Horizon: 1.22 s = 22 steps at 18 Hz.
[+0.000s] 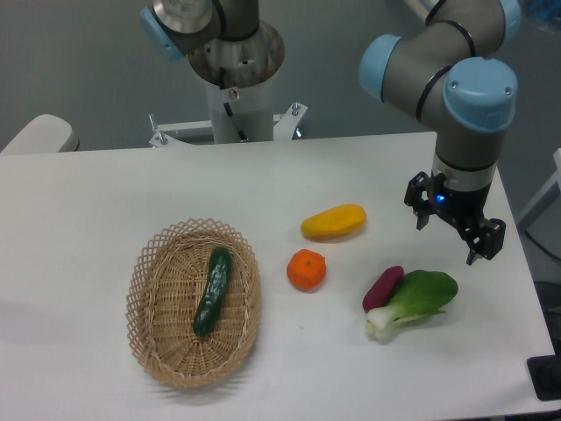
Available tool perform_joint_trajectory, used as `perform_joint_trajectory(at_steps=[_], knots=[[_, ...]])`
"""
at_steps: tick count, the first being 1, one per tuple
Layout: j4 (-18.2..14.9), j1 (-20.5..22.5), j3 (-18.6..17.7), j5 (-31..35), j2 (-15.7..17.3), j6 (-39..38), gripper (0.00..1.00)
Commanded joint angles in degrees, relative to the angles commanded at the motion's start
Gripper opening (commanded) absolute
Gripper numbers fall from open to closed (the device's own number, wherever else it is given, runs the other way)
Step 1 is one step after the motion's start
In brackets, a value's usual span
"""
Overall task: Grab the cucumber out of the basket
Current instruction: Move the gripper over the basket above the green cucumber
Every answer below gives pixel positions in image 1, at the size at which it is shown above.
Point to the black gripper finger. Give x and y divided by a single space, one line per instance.
484 239
421 207

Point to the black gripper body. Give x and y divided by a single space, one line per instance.
464 210

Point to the green cucumber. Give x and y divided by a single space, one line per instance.
210 305

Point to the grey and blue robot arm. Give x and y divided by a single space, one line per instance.
445 78

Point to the oval wicker basket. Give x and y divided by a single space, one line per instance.
167 285

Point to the white furniture at right edge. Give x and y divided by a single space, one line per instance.
542 199

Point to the green bok choy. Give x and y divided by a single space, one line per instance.
419 295

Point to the yellow mango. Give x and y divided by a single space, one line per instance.
334 223

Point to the purple sweet potato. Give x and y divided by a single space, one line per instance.
381 291

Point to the orange tangerine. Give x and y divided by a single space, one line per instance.
306 270

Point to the black clamp at table edge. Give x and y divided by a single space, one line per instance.
544 372

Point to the white chair armrest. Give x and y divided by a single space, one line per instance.
44 134

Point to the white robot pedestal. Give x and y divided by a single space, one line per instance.
238 75

